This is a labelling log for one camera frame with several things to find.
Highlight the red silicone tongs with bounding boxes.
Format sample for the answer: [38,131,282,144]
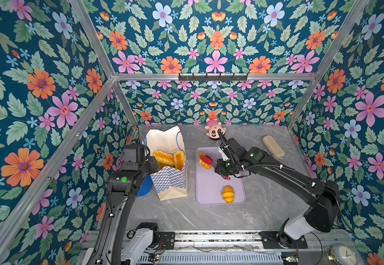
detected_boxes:
[200,155,231,181]

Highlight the analog clock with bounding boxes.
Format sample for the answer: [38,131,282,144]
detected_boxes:
[326,244,358,265]

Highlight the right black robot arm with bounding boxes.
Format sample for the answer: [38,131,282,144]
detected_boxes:
[215,145,340,246]

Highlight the yellow oval bread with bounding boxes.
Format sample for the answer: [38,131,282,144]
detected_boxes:
[173,150,185,171]

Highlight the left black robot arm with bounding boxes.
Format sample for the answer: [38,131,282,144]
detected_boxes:
[84,156,159,265]

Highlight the checkered paper bag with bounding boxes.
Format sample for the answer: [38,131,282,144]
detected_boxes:
[143,126,187,201]

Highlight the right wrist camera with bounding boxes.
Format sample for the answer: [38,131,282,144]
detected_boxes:
[219,138,242,161]

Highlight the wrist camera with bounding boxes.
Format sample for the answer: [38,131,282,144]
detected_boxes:
[219,138,242,161]
[121,144,150,171]

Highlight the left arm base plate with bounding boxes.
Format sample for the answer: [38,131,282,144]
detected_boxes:
[146,232,176,251]

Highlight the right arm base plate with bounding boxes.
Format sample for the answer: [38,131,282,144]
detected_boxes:
[258,231,308,250]

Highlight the lavender tray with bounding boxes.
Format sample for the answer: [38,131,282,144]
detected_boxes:
[195,146,246,205]

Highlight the black hook rail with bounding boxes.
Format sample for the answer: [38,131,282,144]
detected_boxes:
[178,73,248,82]

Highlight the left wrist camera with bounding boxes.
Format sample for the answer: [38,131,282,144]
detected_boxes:
[121,144,150,171]

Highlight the small croissant bread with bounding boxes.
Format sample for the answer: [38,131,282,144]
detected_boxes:
[221,185,235,204]

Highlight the oval orange bread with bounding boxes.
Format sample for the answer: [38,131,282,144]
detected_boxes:
[197,151,213,170]

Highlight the beige sponge block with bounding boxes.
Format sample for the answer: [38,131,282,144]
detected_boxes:
[262,135,285,159]

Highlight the cartoon face plush toy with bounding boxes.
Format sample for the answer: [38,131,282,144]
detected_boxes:
[205,119,226,140]

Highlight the square toast bread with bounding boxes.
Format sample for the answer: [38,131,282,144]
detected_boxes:
[153,150,175,169]

